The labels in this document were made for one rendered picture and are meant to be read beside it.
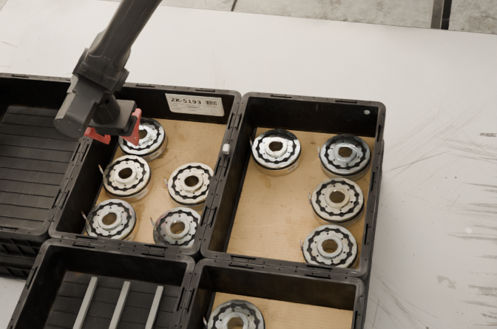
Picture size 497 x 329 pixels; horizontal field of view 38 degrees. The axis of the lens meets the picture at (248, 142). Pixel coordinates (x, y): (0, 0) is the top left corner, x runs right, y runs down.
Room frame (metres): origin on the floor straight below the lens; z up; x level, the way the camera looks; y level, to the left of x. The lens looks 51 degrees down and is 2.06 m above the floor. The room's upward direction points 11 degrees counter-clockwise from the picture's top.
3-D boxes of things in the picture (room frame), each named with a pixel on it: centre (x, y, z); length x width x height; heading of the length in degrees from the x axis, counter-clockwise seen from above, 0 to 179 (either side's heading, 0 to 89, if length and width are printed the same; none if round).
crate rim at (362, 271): (0.80, -0.08, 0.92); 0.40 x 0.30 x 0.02; 160
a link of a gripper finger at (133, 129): (0.94, 0.23, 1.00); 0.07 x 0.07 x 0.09; 68
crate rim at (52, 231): (0.90, 0.20, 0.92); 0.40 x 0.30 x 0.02; 160
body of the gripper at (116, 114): (0.94, 0.26, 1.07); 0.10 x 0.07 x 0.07; 68
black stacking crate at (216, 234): (0.80, -0.08, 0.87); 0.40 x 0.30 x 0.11; 160
